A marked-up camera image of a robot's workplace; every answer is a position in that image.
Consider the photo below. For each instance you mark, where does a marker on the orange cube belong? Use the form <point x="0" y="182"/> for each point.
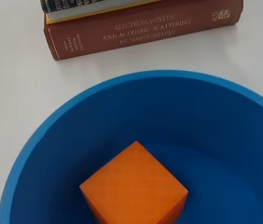
<point x="134" y="186"/>

